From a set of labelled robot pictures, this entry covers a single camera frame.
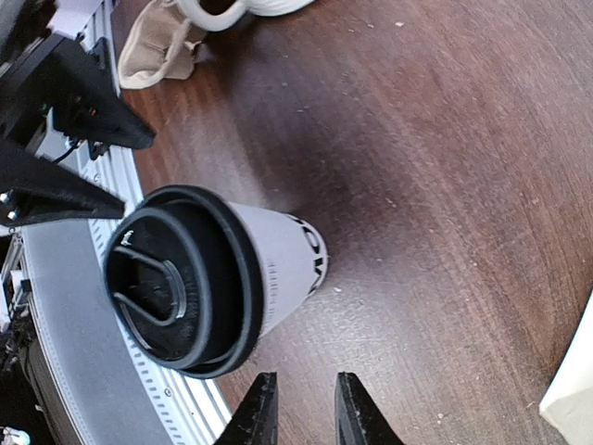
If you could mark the cream ceramic mug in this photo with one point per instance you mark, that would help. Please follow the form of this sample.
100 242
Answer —
227 18

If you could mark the white paper coffee cup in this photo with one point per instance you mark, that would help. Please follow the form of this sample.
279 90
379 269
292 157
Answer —
293 260

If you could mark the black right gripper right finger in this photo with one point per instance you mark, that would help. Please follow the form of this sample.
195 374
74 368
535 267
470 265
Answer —
357 418

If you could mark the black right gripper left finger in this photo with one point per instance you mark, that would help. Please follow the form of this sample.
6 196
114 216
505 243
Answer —
255 422

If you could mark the aluminium front rail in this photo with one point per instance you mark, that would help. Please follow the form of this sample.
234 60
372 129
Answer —
109 391

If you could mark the blue checkered paper bag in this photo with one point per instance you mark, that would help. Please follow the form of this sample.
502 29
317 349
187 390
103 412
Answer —
567 404

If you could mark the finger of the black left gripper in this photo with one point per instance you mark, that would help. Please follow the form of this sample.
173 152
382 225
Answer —
36 190
60 78

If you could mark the cardboard cup carrier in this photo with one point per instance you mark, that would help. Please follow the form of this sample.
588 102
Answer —
162 44

